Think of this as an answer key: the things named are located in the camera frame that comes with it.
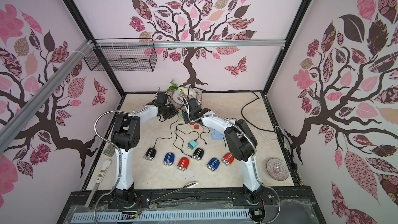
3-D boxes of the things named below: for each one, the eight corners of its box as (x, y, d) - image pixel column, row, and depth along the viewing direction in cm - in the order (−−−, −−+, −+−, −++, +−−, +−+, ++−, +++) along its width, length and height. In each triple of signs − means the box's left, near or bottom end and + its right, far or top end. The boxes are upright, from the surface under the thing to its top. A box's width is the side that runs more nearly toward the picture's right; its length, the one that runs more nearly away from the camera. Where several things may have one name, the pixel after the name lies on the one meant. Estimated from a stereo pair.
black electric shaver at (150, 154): (144, 159, 89) (143, 156, 86) (150, 149, 93) (148, 146, 90) (152, 161, 88) (151, 159, 85) (157, 151, 92) (156, 148, 89)
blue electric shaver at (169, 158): (164, 165, 86) (163, 163, 84) (166, 154, 90) (165, 152, 88) (173, 165, 86) (173, 163, 84) (175, 154, 90) (174, 152, 88)
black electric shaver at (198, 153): (192, 157, 89) (192, 155, 87) (197, 148, 93) (197, 146, 90) (199, 161, 88) (199, 159, 85) (204, 151, 91) (204, 149, 89)
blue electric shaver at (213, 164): (206, 167, 85) (206, 165, 83) (212, 158, 89) (213, 155, 86) (214, 173, 83) (214, 171, 81) (220, 163, 87) (221, 161, 84)
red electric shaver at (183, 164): (177, 169, 84) (176, 168, 82) (181, 158, 88) (180, 156, 86) (187, 172, 83) (186, 170, 81) (190, 160, 87) (190, 158, 86)
